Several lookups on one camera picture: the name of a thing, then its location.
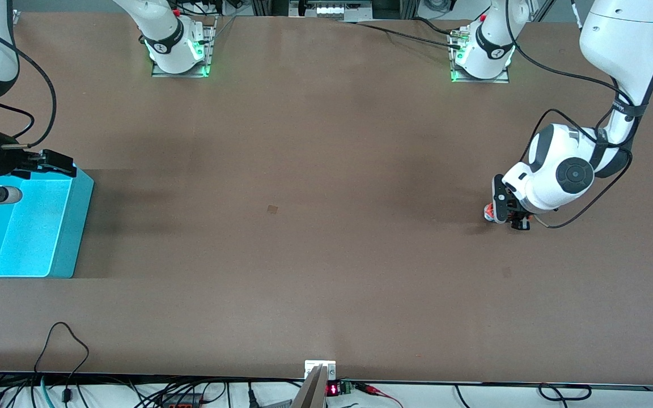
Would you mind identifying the orange toy bus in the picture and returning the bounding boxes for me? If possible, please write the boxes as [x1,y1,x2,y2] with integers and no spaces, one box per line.
[484,204,528,223]

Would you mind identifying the blue plastic box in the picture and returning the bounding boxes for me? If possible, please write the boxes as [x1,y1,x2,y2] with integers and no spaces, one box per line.
[0,164,95,279]

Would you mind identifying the red clip leads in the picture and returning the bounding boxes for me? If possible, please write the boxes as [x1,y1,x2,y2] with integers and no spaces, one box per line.
[355,383,404,408]

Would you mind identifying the grey device with white lights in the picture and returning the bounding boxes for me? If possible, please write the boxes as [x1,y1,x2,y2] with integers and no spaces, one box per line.
[290,0,374,22]

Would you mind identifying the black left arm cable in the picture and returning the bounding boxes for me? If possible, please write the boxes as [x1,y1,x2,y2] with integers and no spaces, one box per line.
[504,0,634,230]

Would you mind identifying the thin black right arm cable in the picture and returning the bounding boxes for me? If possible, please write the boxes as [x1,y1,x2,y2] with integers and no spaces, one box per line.
[0,99,39,150]

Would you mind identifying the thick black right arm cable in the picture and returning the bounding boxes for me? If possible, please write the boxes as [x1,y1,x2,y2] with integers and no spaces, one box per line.
[0,20,57,149]

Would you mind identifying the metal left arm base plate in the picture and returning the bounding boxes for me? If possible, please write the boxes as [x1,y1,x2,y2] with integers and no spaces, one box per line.
[450,27,511,84]

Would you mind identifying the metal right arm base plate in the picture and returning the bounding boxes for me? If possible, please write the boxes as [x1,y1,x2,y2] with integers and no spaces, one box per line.
[151,16,217,78]

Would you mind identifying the black oval looped cable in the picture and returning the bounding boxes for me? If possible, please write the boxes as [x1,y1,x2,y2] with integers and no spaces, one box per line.
[537,384,592,402]

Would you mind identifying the short black table cable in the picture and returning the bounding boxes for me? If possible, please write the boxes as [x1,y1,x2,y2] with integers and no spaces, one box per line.
[410,16,459,36]

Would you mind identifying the long black table cable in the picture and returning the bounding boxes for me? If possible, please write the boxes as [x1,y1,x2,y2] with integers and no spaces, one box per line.
[335,20,466,50]

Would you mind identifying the black looped cable with plug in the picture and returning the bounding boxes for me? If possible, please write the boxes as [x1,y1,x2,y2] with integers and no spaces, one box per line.
[33,322,90,403]

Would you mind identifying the white mounting bracket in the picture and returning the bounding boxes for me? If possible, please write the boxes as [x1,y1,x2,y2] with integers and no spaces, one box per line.
[304,360,337,380]

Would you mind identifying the grey metal camera bar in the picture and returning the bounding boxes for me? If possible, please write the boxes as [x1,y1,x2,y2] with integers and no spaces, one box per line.
[291,365,328,408]

